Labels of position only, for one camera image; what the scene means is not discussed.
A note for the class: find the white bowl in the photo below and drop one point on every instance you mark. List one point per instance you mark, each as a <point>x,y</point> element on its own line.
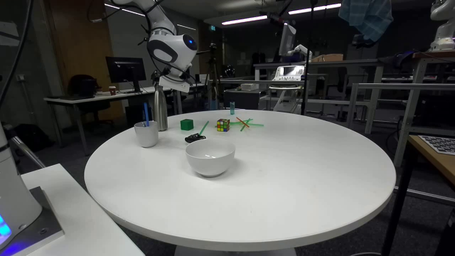
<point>211,157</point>

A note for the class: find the blue cloth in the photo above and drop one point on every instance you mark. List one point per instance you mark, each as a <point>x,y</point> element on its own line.
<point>369,17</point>

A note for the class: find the blue straw in cup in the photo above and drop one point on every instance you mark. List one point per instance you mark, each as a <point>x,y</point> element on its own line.
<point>146,114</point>

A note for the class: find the long white desk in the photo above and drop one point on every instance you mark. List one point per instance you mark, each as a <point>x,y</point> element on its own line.
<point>75,104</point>

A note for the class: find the crossed green sticks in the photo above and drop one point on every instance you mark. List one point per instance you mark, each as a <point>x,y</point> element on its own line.
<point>250,121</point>

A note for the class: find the silver metal flask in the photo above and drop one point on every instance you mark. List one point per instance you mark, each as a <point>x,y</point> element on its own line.
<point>160,108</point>

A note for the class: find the multicolored puzzle cube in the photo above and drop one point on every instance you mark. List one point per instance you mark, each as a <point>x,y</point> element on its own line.
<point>223,125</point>

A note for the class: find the black bag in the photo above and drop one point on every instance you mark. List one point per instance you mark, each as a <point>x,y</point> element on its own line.
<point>83,86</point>

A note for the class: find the green cube block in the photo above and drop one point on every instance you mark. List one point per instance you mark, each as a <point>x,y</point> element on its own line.
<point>187,124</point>

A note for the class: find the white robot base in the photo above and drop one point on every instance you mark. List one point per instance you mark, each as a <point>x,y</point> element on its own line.
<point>28,221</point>

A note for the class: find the wooden side table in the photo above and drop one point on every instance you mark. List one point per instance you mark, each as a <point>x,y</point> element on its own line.
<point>417,145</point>

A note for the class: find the round white table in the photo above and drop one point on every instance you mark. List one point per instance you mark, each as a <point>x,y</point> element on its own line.
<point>298,181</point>

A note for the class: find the black computer monitor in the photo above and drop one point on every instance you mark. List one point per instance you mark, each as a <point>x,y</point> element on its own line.
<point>126,70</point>

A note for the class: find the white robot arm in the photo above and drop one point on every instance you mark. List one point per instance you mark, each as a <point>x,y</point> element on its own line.
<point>171,53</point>

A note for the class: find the white cup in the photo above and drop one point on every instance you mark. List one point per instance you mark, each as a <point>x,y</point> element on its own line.
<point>147,134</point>

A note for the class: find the small black rectangular object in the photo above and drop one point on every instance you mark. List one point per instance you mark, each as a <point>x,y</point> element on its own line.
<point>194,137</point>

